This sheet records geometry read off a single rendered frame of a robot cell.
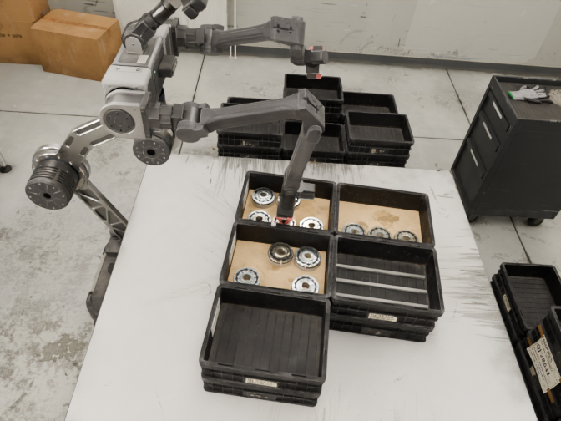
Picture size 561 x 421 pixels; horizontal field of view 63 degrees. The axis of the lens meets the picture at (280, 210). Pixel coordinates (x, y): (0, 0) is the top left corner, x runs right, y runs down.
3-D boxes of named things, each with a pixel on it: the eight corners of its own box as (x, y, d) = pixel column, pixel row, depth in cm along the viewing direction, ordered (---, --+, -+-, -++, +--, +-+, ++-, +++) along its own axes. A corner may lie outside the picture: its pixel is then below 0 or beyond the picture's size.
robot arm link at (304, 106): (317, 79, 131) (317, 108, 126) (325, 109, 142) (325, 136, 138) (174, 103, 142) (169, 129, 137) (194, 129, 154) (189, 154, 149)
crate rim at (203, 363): (197, 367, 143) (197, 363, 142) (218, 286, 164) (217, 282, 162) (325, 385, 142) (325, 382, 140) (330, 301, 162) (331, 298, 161)
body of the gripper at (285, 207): (295, 200, 189) (297, 188, 184) (292, 219, 182) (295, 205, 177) (279, 198, 189) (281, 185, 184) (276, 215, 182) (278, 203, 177)
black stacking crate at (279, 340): (199, 379, 151) (198, 364, 142) (219, 301, 171) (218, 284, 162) (320, 397, 149) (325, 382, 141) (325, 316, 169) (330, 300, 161)
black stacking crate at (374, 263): (326, 316, 170) (331, 299, 161) (330, 252, 190) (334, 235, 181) (434, 331, 168) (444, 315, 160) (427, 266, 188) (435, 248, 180)
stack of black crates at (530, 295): (562, 353, 239) (586, 332, 222) (505, 351, 238) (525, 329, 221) (534, 288, 266) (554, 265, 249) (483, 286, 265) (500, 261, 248)
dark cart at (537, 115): (459, 226, 315) (517, 119, 249) (444, 181, 346) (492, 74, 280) (544, 231, 317) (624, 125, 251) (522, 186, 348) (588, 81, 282)
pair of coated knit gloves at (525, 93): (512, 102, 266) (514, 98, 264) (502, 84, 279) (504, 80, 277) (554, 105, 267) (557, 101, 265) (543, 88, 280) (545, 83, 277)
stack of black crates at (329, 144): (278, 188, 309) (281, 149, 284) (279, 159, 329) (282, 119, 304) (337, 191, 310) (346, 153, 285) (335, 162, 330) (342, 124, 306)
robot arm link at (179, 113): (168, 103, 139) (165, 117, 137) (202, 104, 139) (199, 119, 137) (173, 121, 147) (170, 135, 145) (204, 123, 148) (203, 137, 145)
